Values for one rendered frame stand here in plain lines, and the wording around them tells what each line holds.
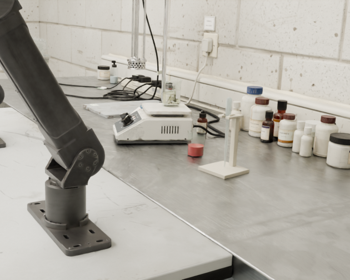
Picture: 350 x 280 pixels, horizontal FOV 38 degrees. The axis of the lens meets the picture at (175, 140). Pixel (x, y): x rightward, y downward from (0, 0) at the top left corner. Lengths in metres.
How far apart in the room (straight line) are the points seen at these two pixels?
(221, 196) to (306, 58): 0.69
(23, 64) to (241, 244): 0.41
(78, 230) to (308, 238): 0.36
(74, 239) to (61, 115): 0.18
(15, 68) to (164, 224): 0.34
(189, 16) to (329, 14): 0.69
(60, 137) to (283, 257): 0.36
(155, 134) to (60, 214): 0.57
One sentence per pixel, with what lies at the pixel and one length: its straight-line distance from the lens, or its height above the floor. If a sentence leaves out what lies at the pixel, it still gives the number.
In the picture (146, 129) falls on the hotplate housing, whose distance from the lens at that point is 1.30.
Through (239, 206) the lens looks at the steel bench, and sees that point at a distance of 0.93.
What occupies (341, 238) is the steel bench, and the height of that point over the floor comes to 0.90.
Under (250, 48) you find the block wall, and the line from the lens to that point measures 1.73.
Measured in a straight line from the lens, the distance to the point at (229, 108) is 1.08.
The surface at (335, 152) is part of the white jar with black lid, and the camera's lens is 1.23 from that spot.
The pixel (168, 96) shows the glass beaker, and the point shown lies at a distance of 1.35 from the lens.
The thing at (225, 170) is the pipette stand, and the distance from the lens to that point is 1.10.
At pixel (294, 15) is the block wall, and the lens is 1.59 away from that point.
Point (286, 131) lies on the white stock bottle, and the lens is 1.36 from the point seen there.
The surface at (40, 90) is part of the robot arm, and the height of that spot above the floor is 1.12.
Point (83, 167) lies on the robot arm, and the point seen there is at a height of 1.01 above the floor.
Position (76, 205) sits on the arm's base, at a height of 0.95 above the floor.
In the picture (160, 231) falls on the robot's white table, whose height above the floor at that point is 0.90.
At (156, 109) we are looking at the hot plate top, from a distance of 1.32.
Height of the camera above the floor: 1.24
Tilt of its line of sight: 14 degrees down
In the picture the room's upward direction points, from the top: 2 degrees clockwise
